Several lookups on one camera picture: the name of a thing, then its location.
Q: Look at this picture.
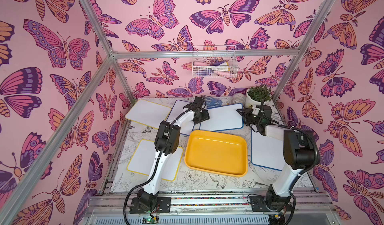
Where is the white wire wall basket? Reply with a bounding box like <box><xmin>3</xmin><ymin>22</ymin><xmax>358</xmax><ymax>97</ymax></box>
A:
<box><xmin>191</xmin><ymin>45</ymin><xmax>239</xmax><ymax>79</ymax></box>

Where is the blue-framed whiteboard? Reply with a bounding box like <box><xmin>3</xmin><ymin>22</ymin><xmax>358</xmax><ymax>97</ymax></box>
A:
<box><xmin>200</xmin><ymin>103</ymin><xmax>244</xmax><ymax>132</ymax></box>
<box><xmin>251</xmin><ymin>132</ymin><xmax>286</xmax><ymax>171</ymax></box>
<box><xmin>166</xmin><ymin>100</ymin><xmax>200</xmax><ymax>136</ymax></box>

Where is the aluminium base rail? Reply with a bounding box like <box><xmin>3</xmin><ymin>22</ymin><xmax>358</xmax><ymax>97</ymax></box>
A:
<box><xmin>84</xmin><ymin>189</ymin><xmax>342</xmax><ymax>225</ymax></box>

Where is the green circuit board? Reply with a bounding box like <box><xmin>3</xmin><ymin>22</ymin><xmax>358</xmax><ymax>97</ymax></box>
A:
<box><xmin>142</xmin><ymin>216</ymin><xmax>159</xmax><ymax>225</ymax></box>

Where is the yellow plastic storage tray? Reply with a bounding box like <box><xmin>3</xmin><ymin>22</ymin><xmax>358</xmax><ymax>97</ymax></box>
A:
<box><xmin>185</xmin><ymin>131</ymin><xmax>248</xmax><ymax>178</ymax></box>

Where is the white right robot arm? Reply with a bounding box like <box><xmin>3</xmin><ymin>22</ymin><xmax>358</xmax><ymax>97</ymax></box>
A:
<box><xmin>241</xmin><ymin>104</ymin><xmax>320</xmax><ymax>212</ymax></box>

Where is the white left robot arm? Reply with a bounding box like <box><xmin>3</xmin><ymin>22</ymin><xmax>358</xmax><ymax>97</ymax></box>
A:
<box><xmin>123</xmin><ymin>95</ymin><xmax>210</xmax><ymax>215</ymax></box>

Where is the green potted plant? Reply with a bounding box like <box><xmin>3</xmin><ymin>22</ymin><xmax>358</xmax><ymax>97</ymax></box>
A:
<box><xmin>247</xmin><ymin>85</ymin><xmax>272</xmax><ymax>102</ymax></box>

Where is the white plant pot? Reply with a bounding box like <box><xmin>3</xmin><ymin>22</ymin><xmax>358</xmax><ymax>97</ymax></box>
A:
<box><xmin>245</xmin><ymin>88</ymin><xmax>262</xmax><ymax>108</ymax></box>

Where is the yellow-framed whiteboard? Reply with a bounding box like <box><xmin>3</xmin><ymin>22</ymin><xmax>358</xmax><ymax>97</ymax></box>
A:
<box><xmin>127</xmin><ymin>140</ymin><xmax>184</xmax><ymax>182</ymax></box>
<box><xmin>125</xmin><ymin>99</ymin><xmax>172</xmax><ymax>129</ymax></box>

